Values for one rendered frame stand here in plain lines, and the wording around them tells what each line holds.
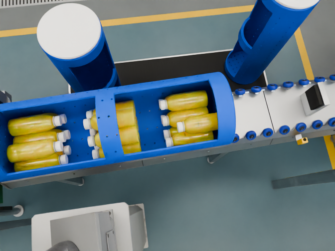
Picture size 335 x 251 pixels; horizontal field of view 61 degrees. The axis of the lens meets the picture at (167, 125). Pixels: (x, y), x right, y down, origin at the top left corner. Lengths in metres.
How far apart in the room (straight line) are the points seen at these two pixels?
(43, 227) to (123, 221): 0.26
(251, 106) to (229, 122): 0.36
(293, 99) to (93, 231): 1.04
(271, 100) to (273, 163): 1.00
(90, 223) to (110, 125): 0.33
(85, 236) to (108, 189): 1.38
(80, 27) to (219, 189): 1.46
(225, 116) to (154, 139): 0.35
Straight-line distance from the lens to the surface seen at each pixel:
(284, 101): 1.42
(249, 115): 1.34
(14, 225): 1.85
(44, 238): 1.07
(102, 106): 0.99
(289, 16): 1.58
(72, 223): 0.87
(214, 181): 2.19
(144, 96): 1.20
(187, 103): 1.10
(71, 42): 1.36
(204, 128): 1.07
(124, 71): 2.23
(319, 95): 1.32
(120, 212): 1.01
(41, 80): 2.53
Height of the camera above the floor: 2.15
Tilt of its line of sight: 75 degrees down
